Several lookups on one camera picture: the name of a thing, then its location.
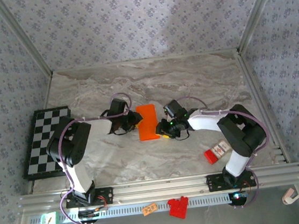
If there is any aluminium frame post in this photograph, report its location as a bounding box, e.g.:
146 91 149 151
0 0 54 81
231 0 291 54

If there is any black grey checkerboard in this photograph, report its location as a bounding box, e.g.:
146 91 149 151
17 106 79 183

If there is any red black wire pair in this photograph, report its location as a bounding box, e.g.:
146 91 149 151
239 180 253 197
97 194 110 212

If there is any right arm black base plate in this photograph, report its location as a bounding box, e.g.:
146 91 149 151
205 169 258 194

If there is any red toy brick block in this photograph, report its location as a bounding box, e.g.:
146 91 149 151
166 195 191 221

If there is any red and white small box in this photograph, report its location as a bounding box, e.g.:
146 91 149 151
202 139 233 165

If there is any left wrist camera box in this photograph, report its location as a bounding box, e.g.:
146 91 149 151
109 97 129 119

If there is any aluminium side rail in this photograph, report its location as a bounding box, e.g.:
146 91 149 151
235 45 291 168
39 71 58 111

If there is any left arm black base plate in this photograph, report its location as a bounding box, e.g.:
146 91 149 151
64 186 115 210

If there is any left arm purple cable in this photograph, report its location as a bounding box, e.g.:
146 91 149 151
47 91 146 224

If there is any long aluminium base rail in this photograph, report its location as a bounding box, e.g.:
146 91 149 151
17 162 299 216

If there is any grey slotted cable duct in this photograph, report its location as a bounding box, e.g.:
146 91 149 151
27 189 254 224

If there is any green white card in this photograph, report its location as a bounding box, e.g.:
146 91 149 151
39 211 59 224

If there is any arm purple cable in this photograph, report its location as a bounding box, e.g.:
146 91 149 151
174 87 278 215
47 91 146 224

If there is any pink plastic hook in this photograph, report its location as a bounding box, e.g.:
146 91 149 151
280 186 299 206

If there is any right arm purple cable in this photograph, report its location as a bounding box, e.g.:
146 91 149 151
174 87 278 215

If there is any orange paper tag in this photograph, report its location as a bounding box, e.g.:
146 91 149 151
141 202 159 216

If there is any orange square paper sheet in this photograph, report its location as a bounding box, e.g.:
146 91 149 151
135 103 161 142

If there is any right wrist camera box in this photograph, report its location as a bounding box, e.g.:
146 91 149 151
163 98 189 120

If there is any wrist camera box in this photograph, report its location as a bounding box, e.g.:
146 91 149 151
163 98 189 120
109 97 129 119

